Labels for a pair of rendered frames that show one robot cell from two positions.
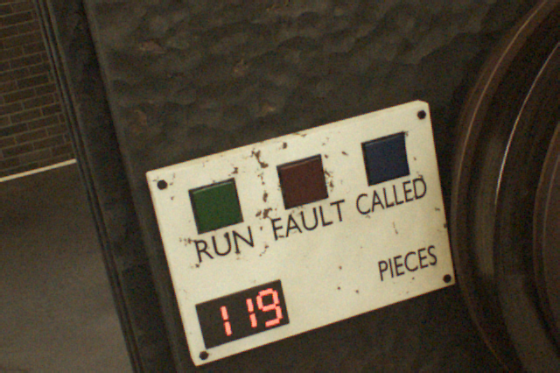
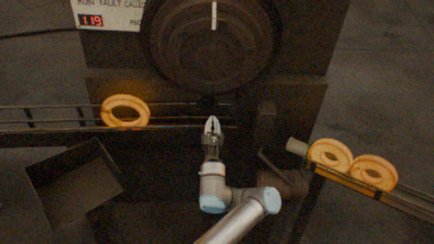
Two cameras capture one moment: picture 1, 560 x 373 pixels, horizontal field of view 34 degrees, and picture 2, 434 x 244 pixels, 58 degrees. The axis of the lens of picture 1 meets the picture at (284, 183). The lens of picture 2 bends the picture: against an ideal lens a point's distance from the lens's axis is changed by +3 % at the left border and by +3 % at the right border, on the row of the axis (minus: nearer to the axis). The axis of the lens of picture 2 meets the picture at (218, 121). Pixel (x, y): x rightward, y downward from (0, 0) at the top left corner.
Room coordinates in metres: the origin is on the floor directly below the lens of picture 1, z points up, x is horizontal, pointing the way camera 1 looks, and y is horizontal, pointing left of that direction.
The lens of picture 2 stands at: (-0.31, -0.60, 1.83)
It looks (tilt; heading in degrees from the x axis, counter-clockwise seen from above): 45 degrees down; 9
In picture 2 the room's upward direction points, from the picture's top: 5 degrees clockwise
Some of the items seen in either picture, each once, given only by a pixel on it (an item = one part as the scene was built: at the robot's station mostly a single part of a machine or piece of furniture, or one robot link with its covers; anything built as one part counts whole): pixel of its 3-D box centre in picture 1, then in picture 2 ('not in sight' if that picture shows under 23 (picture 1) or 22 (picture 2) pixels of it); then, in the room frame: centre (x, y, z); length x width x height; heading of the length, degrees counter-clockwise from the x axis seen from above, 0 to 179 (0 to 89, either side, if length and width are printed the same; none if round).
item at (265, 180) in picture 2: not in sight; (273, 208); (0.71, -0.72, 0.27); 0.22 x 0.13 x 0.53; 104
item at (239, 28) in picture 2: not in sight; (212, 54); (0.67, -0.39, 1.11); 0.28 x 0.06 x 0.28; 104
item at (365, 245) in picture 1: (310, 231); (111, 5); (0.79, -0.01, 1.15); 0.26 x 0.02 x 0.18; 104
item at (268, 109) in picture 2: not in sight; (262, 125); (0.84, -0.59, 0.68); 0.11 x 0.08 x 0.24; 14
